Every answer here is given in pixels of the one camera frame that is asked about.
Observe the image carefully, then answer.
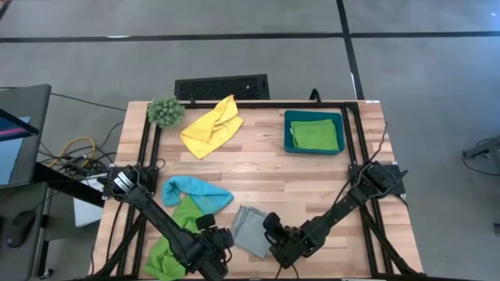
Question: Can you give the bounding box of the grey monitor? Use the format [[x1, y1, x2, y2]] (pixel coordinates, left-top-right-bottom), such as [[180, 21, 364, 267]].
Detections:
[[0, 84, 52, 189]]

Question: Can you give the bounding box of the green microfiber towel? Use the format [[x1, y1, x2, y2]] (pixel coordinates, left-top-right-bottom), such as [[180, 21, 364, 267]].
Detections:
[[290, 119, 340, 152], [142, 194, 208, 281]]

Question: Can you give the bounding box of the black desk beam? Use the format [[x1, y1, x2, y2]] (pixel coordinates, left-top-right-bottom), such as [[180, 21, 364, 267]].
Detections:
[[33, 162, 106, 208]]

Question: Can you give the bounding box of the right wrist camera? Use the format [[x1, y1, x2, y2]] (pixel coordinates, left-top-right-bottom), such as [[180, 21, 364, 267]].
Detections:
[[262, 212, 282, 233]]

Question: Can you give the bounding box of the black aluminium table frame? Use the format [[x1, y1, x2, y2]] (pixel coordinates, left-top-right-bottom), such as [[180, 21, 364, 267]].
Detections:
[[89, 100, 427, 281]]

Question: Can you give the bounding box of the teal plastic bin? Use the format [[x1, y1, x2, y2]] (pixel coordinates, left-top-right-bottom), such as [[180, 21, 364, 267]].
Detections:
[[284, 109, 346, 156]]

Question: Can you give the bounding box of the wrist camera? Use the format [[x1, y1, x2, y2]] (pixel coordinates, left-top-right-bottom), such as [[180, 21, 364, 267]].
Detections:
[[262, 212, 282, 233], [195, 213, 216, 232]]

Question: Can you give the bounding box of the blue microfiber towel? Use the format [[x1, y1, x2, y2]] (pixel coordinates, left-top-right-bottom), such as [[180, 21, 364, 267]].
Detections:
[[161, 175, 235, 215]]

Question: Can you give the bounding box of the artificial green plant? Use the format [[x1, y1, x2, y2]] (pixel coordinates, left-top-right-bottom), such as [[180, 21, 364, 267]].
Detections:
[[146, 95, 187, 130]]

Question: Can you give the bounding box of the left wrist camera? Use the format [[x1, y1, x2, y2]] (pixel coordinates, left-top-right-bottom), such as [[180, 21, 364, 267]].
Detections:
[[195, 213, 216, 232]]

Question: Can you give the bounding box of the yellow microfiber towel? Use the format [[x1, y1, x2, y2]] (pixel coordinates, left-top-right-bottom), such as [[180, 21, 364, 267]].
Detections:
[[179, 94, 245, 160]]

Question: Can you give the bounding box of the yellow cable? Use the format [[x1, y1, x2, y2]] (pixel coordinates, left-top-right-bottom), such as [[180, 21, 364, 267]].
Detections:
[[48, 136, 97, 169]]

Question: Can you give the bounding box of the black cable bundle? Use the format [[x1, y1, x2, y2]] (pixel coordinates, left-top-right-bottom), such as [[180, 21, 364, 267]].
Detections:
[[38, 120, 126, 179]]

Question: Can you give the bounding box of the black perforated floor box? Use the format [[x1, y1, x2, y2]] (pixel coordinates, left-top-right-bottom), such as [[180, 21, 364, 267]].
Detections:
[[173, 73, 271, 101]]

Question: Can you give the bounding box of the grey side desk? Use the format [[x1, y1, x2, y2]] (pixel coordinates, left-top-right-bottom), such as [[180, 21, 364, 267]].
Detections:
[[0, 181, 51, 281]]

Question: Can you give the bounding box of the white box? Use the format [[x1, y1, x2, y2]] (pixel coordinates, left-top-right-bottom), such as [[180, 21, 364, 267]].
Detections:
[[73, 173, 105, 228]]

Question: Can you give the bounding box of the black computer mouse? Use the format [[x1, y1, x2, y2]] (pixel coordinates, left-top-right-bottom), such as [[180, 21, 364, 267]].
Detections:
[[5, 210, 38, 249]]

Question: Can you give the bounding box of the grey microfiber towel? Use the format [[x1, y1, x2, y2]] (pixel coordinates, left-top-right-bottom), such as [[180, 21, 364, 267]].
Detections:
[[230, 205, 277, 261]]

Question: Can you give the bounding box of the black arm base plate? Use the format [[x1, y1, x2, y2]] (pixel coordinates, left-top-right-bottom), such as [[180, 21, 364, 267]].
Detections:
[[102, 165, 159, 198], [348, 163, 409, 196]]

